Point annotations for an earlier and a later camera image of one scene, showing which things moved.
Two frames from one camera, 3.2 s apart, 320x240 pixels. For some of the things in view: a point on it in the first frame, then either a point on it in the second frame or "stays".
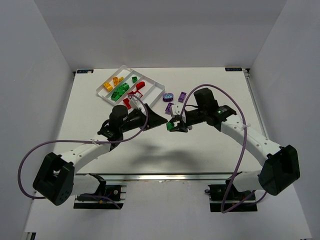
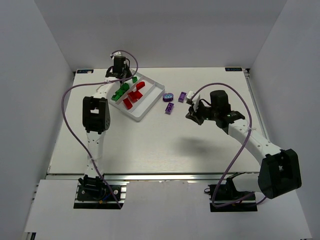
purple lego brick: (181, 97) stays
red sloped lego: (140, 85) stays
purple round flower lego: (168, 97) stays
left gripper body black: (146, 118) -> (117, 74)
